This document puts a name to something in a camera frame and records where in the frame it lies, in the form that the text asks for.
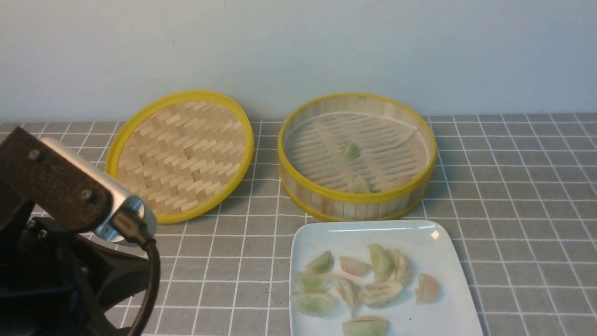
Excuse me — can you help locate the white steamer liner paper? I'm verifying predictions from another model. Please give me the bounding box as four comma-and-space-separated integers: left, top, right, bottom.
282, 111, 429, 193

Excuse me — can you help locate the green dumpling plate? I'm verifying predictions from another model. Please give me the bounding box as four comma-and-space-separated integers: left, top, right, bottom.
342, 317, 390, 336
292, 272, 333, 292
289, 292, 336, 318
368, 243, 395, 283

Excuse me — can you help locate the pink dumpling plate right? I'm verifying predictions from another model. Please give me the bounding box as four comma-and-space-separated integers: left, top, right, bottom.
415, 273, 441, 305

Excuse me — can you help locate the white dumpling plate centre-left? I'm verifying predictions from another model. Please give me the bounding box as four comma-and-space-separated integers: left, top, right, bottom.
331, 276, 361, 317

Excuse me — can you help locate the green dumpling plate left upper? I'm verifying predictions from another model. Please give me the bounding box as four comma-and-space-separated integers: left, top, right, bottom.
292, 272, 333, 292

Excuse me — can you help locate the black camera cable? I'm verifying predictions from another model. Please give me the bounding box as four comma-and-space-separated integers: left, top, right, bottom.
110, 207, 161, 336

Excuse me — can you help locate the green dumpling plate top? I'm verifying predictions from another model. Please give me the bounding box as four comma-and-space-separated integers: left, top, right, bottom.
368, 243, 395, 283

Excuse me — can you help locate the grey checked tablecloth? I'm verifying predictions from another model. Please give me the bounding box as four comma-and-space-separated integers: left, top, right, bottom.
0, 112, 597, 336

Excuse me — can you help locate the white square plate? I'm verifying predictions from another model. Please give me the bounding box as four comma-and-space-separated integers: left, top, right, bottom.
289, 220, 484, 336

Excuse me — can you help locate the pink dumpling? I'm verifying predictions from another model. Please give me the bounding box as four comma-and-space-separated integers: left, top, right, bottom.
339, 256, 372, 277

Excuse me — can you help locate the green dumpling plate bottom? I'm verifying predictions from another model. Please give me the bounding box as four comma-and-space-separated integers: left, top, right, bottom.
342, 317, 390, 336

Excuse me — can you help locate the green dumpling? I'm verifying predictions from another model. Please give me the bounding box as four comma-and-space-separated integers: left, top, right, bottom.
342, 142, 361, 161
352, 175, 372, 194
305, 250, 334, 274

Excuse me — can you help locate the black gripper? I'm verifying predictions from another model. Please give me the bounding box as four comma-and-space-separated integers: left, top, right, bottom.
1, 205, 152, 336

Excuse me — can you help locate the bamboo steamer lid yellow rim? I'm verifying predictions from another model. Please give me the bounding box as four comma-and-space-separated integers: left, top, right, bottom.
105, 90, 255, 224

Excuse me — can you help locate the dark brown camera mount plate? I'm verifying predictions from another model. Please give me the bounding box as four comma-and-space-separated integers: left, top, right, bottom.
0, 127, 113, 233

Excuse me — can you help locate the white dumpling plate centre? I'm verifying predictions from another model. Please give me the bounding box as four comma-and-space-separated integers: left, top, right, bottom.
357, 281, 404, 308

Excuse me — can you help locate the green dumpling plate left lower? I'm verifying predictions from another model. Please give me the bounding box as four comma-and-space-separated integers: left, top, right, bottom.
289, 292, 336, 318

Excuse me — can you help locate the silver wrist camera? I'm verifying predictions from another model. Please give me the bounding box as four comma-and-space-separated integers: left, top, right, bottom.
41, 137, 157, 246

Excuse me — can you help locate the bamboo steamer basket yellow rim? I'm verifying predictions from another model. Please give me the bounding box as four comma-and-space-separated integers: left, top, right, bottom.
278, 93, 437, 221

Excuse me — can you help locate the white dumpling plate top right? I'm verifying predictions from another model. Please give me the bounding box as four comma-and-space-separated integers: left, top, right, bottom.
390, 249, 413, 287

